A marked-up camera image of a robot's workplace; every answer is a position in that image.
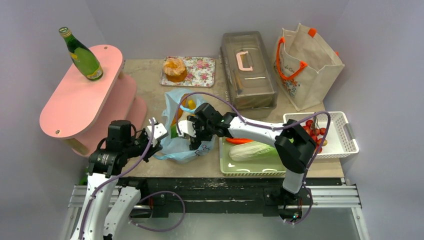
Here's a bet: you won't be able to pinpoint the yellow bell pepper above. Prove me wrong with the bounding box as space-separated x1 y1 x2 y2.
187 99 197 110

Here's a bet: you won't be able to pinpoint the red chili pepper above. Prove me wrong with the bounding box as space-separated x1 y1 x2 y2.
225 138 253 145

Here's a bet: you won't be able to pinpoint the blue printed plastic bag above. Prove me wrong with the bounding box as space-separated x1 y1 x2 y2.
154 88 216 163

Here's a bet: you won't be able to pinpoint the napa cabbage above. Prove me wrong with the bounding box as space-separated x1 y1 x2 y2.
229 141 279 162

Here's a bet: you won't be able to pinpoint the red cherry bunch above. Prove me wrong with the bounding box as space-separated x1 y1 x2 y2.
300 116 328 154

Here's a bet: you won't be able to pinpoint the beige tote bag orange handles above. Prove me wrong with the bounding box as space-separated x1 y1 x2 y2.
271 23 345 111

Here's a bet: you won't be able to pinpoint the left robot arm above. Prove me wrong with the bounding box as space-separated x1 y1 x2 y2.
71 118 168 240

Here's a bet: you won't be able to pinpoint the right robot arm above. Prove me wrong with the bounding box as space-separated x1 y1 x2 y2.
176 103 317 204

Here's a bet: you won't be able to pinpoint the orange fruit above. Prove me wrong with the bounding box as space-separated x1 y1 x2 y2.
171 98 188 126

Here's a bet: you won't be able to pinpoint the floral tray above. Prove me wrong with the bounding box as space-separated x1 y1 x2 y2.
159 56 216 88

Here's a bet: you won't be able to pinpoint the pink two-tier shelf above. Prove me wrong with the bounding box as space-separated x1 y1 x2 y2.
39 44 148 157

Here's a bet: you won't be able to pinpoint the grey transparent lidded box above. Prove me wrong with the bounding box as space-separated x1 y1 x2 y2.
220 31 278 112

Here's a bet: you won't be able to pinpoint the orange bundt cake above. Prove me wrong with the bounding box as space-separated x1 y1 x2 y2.
162 57 188 83

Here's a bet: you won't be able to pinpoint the green plastic basket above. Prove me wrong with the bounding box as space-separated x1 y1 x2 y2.
219 138 286 177

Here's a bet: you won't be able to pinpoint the green glass bottle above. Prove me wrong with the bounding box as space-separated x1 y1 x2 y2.
58 27 104 81

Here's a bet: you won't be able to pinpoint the white plastic basket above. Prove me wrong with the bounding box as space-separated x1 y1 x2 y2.
283 111 359 159

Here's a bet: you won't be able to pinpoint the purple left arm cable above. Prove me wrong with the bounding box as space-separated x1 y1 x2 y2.
77 118 157 240

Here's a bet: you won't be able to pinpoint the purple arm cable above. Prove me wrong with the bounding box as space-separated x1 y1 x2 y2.
175 92 332 186
77 118 157 240

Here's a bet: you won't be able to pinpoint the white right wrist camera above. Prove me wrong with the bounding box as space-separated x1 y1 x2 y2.
177 120 196 138

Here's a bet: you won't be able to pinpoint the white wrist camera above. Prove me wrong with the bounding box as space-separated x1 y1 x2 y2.
177 120 196 138
145 117 169 146

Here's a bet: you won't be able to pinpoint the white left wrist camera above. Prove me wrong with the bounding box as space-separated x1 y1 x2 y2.
145 117 169 146

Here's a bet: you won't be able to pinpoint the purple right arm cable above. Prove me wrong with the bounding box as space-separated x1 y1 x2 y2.
175 92 332 186

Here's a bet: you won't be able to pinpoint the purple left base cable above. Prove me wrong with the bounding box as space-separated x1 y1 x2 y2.
129 190 186 233

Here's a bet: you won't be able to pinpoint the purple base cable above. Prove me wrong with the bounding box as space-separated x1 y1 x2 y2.
283 185 314 227
129 190 186 233

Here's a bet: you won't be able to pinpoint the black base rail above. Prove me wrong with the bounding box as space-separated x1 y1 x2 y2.
117 176 344 220

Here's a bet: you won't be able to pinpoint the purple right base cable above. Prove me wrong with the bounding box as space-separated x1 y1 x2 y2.
283 185 314 227

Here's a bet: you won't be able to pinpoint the aluminium frame rail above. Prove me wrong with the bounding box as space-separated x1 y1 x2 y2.
67 178 363 210

